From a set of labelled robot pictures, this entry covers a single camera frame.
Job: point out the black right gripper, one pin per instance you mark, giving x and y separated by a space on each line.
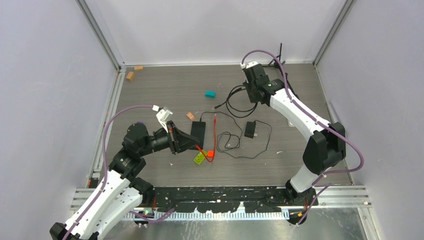
251 96

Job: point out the black tripod stand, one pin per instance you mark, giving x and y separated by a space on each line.
273 64

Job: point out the green lego brick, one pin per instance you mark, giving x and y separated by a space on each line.
200 157

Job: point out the white box under tripod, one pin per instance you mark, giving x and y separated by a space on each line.
290 124

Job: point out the grey cylinder by wall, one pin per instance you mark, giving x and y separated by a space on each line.
332 113

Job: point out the tan wooden block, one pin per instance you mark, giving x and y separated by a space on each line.
191 116

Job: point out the black power adapter with cord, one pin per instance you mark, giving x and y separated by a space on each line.
226 141

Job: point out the orange block far corner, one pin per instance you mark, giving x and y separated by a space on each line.
138 68

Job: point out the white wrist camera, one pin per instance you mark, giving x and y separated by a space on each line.
163 115
248 65

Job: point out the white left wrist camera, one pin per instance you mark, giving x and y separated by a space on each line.
163 115

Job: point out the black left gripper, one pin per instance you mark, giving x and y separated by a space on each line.
178 140

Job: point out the black network switch box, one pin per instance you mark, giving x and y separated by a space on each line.
198 130

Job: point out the orange block corner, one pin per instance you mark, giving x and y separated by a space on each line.
138 68
130 76

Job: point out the orange block near corner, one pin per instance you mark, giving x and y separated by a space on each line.
130 76

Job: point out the teal block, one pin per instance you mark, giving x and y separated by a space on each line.
210 94

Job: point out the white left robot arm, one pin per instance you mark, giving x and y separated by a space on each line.
121 189

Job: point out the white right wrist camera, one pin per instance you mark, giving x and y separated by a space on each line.
248 65

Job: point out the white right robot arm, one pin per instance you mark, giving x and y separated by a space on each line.
325 147

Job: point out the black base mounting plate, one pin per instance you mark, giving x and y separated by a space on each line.
224 199

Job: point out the orange-red cube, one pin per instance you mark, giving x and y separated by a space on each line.
210 154

